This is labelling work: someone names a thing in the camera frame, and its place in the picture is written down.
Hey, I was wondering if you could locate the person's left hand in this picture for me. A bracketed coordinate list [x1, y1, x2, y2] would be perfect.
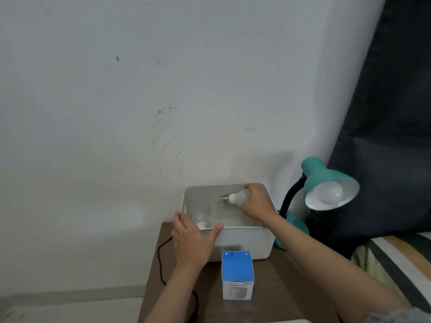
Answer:
[171, 212, 224, 270]

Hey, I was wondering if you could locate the person's right hand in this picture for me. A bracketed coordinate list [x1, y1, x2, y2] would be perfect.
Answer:
[240, 184, 279, 226]

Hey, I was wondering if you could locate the white light bulb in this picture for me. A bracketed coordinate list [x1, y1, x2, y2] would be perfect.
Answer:
[218, 190, 251, 208]
[191, 212, 213, 230]
[314, 180, 344, 205]

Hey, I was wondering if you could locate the white plastic bin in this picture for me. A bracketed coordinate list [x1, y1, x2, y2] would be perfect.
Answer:
[180, 182, 279, 263]

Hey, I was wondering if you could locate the person's left forearm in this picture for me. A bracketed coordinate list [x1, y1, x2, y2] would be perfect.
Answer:
[144, 262, 211, 323]

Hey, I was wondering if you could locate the person's right forearm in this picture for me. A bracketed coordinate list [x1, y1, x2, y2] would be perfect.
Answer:
[262, 212, 415, 323]

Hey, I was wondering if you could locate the blue and white carton box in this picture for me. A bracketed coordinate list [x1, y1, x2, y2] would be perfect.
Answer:
[221, 250, 254, 302]

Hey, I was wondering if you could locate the teal desk lamp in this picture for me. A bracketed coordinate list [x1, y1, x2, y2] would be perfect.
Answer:
[273, 156, 360, 250]

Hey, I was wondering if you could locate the dark grey curtain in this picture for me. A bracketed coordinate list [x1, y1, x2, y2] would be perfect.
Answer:
[307, 0, 431, 254]

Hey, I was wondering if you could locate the striped bed sheet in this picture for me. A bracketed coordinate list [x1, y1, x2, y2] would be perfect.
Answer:
[350, 231, 431, 314]

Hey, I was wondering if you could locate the black power cable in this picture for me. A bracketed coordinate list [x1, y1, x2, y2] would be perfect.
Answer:
[157, 229, 199, 323]

